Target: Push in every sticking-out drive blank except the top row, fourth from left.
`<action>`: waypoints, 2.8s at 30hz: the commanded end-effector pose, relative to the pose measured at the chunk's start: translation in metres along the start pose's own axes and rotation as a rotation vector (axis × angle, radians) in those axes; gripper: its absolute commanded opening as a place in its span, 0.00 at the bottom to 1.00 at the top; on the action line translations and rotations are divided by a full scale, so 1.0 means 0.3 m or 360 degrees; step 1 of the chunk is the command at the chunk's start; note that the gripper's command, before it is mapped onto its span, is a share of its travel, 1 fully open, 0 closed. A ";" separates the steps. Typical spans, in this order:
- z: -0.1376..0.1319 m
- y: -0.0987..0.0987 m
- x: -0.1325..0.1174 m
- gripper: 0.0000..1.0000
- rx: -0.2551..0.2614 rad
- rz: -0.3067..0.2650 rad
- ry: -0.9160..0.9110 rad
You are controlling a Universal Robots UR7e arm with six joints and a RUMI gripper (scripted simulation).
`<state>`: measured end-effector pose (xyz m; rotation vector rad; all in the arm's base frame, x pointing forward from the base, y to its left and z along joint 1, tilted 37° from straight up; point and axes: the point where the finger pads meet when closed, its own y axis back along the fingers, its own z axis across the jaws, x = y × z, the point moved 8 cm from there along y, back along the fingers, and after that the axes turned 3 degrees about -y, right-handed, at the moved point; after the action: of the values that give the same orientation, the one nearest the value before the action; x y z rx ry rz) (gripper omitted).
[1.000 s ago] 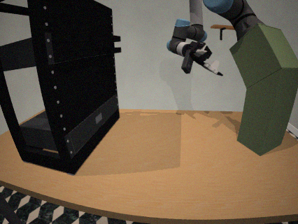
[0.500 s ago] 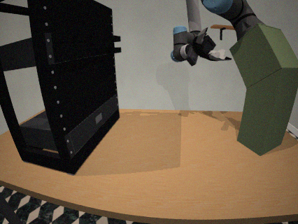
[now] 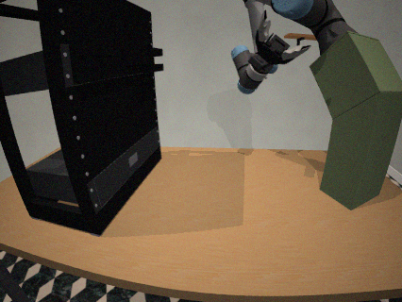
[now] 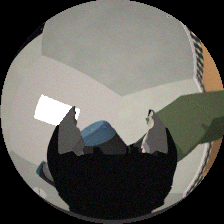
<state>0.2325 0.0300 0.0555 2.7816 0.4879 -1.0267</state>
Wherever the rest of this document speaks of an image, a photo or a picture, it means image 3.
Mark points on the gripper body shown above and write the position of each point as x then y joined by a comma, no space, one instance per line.
270,52

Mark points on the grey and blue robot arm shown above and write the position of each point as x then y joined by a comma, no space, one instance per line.
320,16

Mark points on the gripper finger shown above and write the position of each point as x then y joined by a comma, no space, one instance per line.
262,31
288,56

